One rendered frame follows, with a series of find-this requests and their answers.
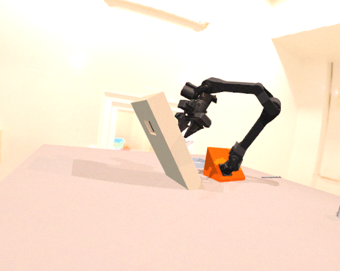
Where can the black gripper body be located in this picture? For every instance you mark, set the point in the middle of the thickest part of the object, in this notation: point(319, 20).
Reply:
point(199, 116)

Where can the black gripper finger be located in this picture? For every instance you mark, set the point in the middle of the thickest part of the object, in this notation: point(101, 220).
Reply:
point(182, 124)
point(193, 127)

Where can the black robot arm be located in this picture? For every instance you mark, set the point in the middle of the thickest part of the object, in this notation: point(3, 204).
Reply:
point(203, 93)

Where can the tan flat panel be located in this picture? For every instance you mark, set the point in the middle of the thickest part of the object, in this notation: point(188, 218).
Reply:
point(164, 135)

